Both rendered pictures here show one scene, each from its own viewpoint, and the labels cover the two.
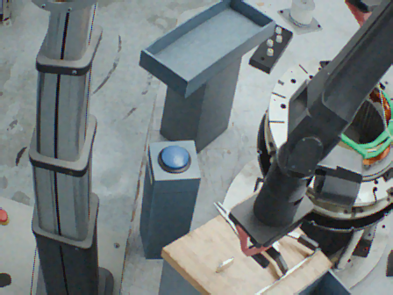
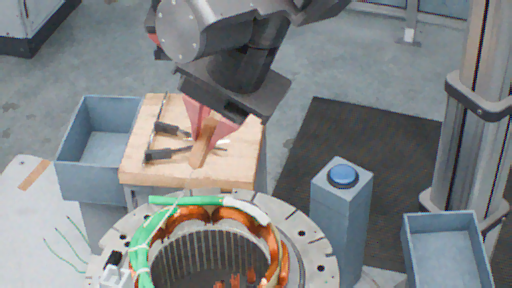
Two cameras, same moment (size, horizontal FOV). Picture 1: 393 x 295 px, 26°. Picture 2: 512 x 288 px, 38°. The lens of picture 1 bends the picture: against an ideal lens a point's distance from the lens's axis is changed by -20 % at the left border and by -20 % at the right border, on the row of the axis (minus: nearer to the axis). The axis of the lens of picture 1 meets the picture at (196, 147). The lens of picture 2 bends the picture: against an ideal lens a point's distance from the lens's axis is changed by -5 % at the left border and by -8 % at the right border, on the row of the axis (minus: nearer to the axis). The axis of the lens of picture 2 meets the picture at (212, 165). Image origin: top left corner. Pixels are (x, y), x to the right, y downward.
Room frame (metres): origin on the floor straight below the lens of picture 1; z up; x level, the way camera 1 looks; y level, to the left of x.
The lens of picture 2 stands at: (1.57, -0.54, 1.86)
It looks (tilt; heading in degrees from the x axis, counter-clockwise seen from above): 43 degrees down; 151
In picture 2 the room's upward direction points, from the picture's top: 5 degrees counter-clockwise
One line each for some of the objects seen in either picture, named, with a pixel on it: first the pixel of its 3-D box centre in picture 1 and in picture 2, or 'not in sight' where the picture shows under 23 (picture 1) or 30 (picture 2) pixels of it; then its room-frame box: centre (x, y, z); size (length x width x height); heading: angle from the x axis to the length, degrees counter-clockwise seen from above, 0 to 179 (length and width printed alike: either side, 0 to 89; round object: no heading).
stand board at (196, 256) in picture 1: (253, 263); (196, 139); (0.75, -0.12, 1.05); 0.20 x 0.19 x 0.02; 49
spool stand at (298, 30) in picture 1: (302, 8); not in sight; (1.60, -0.19, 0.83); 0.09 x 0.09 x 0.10; 38
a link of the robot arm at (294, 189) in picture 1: (296, 172); not in sight; (0.71, -0.12, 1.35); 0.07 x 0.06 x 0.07; 90
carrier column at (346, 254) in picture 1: (353, 240); not in sight; (0.92, -0.33, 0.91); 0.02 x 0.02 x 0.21
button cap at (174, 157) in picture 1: (175, 157); (343, 174); (0.93, 0.03, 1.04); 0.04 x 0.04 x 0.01
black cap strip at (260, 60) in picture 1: (272, 46); not in sight; (1.46, -0.12, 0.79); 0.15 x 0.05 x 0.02; 161
